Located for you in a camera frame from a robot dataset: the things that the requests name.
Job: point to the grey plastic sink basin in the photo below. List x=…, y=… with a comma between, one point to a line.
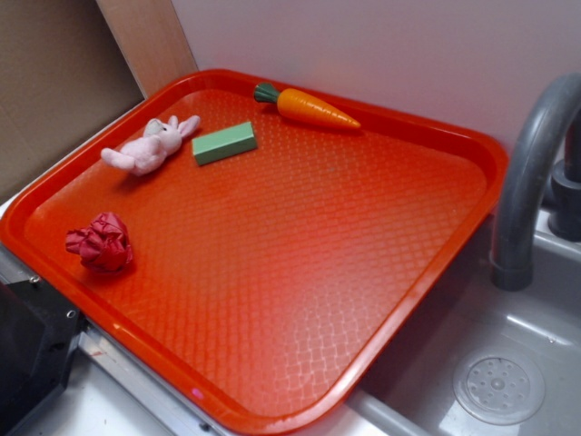
x=408, y=390

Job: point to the round sink drain strainer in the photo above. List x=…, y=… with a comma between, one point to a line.
x=499, y=386

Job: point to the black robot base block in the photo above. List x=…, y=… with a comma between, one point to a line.
x=40, y=331

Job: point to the orange toy carrot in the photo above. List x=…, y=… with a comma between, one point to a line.
x=301, y=107

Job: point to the green rectangular block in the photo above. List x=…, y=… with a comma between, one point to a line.
x=225, y=143

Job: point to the dark grey faucet handle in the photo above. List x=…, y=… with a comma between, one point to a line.
x=564, y=221

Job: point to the brown cardboard panel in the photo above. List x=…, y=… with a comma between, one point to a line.
x=69, y=68

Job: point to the crumpled red cloth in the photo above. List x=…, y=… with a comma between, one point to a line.
x=103, y=246

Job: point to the grey curved faucet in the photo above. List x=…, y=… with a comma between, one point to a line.
x=540, y=145

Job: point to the red plastic tray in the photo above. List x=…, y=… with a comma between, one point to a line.
x=263, y=285

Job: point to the pink plush bunny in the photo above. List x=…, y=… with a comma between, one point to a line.
x=148, y=153

